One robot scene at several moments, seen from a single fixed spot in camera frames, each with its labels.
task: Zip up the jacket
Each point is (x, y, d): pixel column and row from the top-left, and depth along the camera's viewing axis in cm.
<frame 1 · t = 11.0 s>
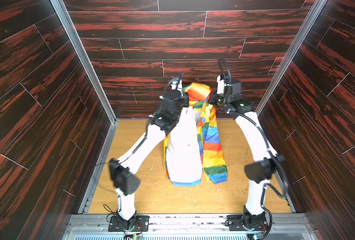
left hand: (182, 89, 72), fingers closed
right hand: (214, 92, 80), fingers closed
rainbow striped zip jacket: (194, 148, 85), point 17 cm above the table

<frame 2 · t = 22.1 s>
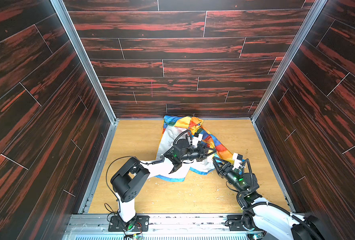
left hand: (217, 153, 73), fingers closed
right hand: (215, 158, 76), fingers open
rainbow striped zip jacket: (172, 126, 113), point 5 cm above the table

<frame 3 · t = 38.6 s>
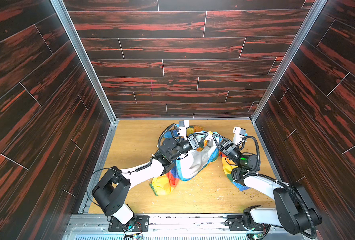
left hand: (209, 136, 66), fingers closed
right hand: (215, 134, 67), fingers closed
rainbow striped zip jacket: (197, 164, 91), point 6 cm above the table

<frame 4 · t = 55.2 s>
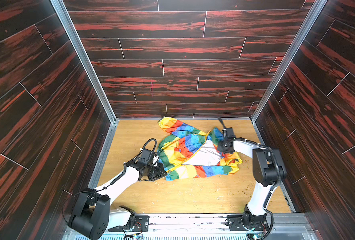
left hand: (168, 173, 84), fingers closed
right hand: (225, 146, 102), fingers closed
rainbow striped zip jacket: (189, 152, 100), point 4 cm above the table

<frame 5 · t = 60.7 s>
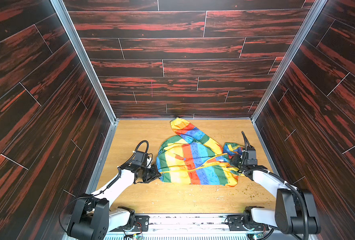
left hand: (162, 174, 85), fingers closed
right hand: (238, 158, 92), fingers open
rainbow striped zip jacket: (194, 158, 95), point 5 cm above the table

